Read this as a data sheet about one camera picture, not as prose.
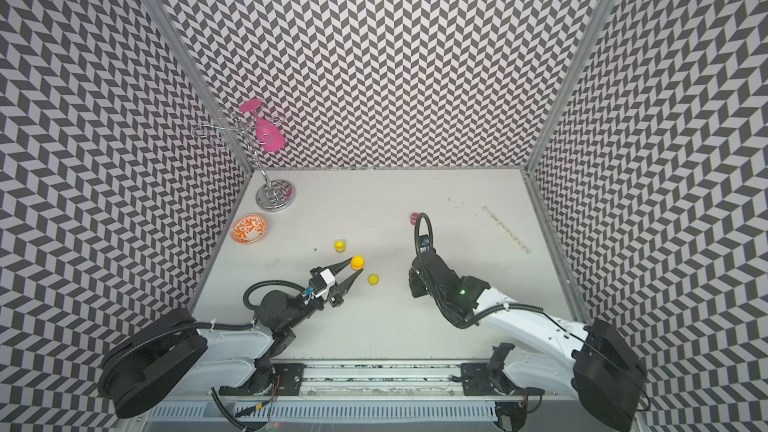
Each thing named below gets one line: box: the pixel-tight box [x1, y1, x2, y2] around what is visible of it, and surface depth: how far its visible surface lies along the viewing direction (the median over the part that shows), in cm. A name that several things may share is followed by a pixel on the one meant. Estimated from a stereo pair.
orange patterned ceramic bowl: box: [230, 214, 268, 245], surface depth 101 cm
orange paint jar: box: [351, 255, 365, 270], surface depth 71 cm
